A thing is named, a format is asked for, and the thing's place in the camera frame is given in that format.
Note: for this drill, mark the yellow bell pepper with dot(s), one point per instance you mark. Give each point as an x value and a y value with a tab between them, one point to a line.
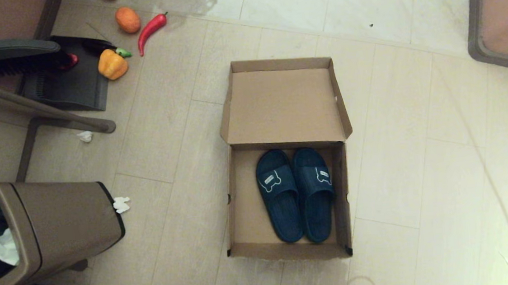
112	65

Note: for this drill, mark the brown plastic trash bin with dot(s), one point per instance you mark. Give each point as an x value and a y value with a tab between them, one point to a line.
60	221

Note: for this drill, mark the red chili pepper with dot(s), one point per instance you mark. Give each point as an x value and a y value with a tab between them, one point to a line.
150	29

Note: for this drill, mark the brown cardboard shoe box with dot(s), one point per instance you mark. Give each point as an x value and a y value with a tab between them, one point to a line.
278	109

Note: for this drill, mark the orange fruit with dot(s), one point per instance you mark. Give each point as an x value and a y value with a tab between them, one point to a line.
128	20

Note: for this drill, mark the black broom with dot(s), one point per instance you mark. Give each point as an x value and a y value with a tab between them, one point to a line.
11	55

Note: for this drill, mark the small red fruit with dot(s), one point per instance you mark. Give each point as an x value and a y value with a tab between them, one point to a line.
71	60

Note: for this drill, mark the black dustpan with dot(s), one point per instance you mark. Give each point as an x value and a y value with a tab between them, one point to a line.
73	88

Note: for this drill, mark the dark blue slipper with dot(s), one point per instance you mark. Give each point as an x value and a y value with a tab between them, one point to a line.
282	212
317	214

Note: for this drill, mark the white crumpled tissue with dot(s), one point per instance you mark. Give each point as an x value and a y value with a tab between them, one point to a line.
85	136
121	204

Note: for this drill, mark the brown metal furniture frame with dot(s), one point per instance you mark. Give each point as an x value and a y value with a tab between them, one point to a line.
29	106

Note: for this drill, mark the dark eggplant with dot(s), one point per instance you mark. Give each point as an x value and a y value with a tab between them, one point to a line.
94	46

